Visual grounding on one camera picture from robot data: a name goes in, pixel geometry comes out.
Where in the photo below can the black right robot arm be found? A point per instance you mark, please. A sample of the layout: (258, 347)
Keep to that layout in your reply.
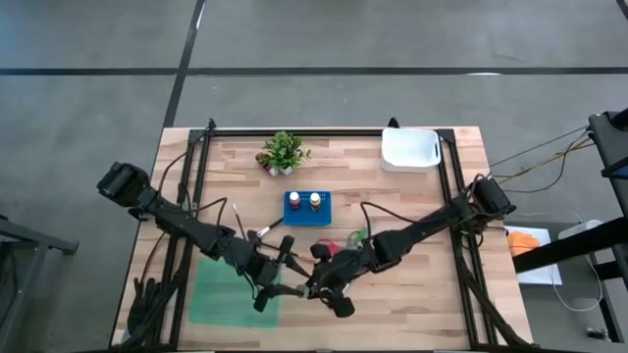
(427, 225)

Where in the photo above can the blue plastic basket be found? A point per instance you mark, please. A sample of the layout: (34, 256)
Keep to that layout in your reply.
(306, 218)

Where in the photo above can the white paper sheet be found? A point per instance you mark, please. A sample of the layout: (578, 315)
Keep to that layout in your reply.
(539, 272)

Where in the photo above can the orange object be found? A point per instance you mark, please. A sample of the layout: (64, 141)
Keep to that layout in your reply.
(525, 244)

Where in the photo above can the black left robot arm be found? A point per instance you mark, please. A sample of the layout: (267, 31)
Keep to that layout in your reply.
(186, 223)

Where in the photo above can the large black fan paintbrush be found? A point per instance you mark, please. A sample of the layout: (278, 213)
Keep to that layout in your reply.
(253, 236)

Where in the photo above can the teal plastic bin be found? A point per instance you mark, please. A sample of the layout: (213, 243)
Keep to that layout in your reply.
(221, 304)

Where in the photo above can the green potted plant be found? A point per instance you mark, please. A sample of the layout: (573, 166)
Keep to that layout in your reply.
(284, 151)

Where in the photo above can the green scissors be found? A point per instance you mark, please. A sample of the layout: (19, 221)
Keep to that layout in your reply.
(358, 238)

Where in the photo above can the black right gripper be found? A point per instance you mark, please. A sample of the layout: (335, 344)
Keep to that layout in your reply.
(343, 272)

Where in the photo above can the black table frame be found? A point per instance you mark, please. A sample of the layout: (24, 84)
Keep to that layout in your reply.
(343, 133)

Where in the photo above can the black equipment stand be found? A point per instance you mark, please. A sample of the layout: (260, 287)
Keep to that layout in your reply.
(611, 142)

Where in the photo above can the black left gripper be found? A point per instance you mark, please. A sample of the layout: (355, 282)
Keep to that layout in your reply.
(262, 272)

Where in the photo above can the white plastic bin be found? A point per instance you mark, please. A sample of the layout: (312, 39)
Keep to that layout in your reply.
(409, 149)

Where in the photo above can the red scissors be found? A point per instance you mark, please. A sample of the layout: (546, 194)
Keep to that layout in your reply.
(333, 245)

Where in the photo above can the white box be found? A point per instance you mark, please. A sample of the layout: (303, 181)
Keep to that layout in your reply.
(579, 228)

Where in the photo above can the black metal stand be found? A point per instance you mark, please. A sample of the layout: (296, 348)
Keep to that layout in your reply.
(29, 240)

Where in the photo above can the short thin paintbrush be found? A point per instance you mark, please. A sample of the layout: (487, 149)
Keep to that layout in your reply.
(239, 223)

